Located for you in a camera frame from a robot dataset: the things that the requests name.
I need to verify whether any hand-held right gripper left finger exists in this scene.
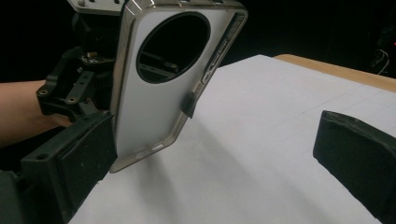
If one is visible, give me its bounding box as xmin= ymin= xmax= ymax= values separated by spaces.
xmin=20 ymin=110 xmax=120 ymax=224

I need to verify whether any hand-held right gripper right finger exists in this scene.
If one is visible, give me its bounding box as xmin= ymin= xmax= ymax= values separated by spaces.
xmin=312 ymin=109 xmax=396 ymax=224

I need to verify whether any white paper sheet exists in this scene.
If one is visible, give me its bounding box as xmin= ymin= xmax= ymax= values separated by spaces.
xmin=68 ymin=54 xmax=396 ymax=224

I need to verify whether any wooden table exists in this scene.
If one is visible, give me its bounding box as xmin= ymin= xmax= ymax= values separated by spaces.
xmin=273 ymin=53 xmax=396 ymax=93

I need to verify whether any white cable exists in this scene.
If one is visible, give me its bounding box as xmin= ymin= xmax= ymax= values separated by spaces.
xmin=370 ymin=46 xmax=396 ymax=77

